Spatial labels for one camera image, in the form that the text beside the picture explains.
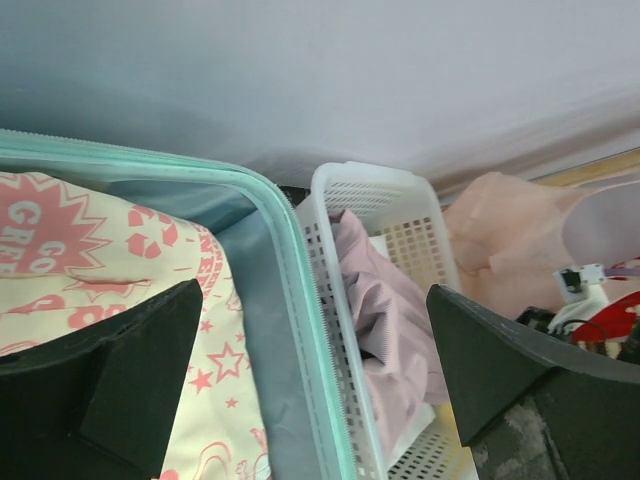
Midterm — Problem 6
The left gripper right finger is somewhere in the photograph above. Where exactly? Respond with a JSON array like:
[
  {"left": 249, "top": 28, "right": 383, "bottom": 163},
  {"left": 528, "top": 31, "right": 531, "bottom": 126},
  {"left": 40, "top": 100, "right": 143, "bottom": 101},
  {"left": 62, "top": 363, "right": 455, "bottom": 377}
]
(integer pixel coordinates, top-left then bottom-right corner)
[{"left": 426, "top": 285, "right": 639, "bottom": 479}]

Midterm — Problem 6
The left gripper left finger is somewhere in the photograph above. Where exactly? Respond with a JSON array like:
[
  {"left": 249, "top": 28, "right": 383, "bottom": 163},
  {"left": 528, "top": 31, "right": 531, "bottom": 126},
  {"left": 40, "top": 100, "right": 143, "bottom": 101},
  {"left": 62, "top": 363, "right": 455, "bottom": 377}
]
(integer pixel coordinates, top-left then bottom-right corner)
[{"left": 1, "top": 280, "right": 203, "bottom": 479}]

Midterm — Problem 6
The cream pink-print cloth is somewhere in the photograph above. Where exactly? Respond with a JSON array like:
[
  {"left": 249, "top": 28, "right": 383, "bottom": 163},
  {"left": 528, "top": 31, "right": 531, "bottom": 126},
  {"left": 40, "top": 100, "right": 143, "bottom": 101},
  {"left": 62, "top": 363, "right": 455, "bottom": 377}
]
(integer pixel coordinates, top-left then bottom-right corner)
[{"left": 1, "top": 173, "right": 271, "bottom": 479}]

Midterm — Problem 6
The light purple knit top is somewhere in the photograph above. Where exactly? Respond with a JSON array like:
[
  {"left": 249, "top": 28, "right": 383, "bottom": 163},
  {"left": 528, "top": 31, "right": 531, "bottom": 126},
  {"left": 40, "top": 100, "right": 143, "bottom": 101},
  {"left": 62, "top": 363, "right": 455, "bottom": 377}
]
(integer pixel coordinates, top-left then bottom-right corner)
[{"left": 330, "top": 210, "right": 449, "bottom": 456}]

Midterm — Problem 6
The light blue hard-shell suitcase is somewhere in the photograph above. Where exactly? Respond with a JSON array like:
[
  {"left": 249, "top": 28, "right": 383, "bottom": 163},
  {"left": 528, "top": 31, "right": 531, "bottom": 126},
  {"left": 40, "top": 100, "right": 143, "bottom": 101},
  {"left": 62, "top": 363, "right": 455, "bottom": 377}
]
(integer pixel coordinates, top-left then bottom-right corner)
[{"left": 1, "top": 130, "right": 357, "bottom": 479}]

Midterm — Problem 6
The white shirt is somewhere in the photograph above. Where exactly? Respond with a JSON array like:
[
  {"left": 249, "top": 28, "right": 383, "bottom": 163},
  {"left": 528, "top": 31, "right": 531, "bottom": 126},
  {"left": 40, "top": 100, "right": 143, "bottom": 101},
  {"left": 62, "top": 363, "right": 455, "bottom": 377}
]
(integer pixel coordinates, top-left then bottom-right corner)
[{"left": 369, "top": 235, "right": 436, "bottom": 467}]

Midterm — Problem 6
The brown striped cloth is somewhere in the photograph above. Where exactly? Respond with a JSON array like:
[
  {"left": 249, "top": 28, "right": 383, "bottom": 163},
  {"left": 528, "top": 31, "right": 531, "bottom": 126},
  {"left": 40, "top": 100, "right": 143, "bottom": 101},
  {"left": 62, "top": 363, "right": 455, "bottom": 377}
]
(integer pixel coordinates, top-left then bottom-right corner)
[{"left": 576, "top": 337, "right": 639, "bottom": 365}]

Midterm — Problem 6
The red cloth item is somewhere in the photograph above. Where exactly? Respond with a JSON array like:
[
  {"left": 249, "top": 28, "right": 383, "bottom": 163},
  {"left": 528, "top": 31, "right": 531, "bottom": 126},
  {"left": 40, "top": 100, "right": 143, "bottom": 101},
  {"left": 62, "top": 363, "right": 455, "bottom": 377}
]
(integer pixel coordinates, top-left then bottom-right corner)
[{"left": 572, "top": 292, "right": 639, "bottom": 342}]

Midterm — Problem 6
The translucent pink plastic bag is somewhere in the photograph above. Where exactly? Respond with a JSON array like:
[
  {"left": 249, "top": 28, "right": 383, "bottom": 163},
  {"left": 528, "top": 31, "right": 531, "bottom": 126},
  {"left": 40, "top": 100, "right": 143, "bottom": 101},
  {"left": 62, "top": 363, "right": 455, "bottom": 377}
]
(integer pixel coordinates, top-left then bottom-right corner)
[{"left": 444, "top": 172, "right": 595, "bottom": 320}]

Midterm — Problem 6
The white perforated plastic basket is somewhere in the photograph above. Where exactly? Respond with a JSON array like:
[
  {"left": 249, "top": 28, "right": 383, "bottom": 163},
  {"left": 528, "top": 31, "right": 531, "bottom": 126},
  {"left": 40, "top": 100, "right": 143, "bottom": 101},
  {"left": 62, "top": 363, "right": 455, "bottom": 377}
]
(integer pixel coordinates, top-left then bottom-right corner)
[{"left": 296, "top": 162, "right": 477, "bottom": 479}]

